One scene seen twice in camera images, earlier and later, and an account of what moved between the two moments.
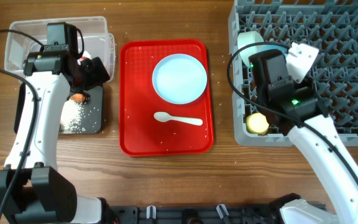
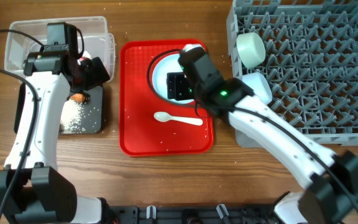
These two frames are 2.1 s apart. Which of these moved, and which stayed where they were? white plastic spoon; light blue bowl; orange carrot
Moved: light blue bowl
Stayed: white plastic spoon; orange carrot
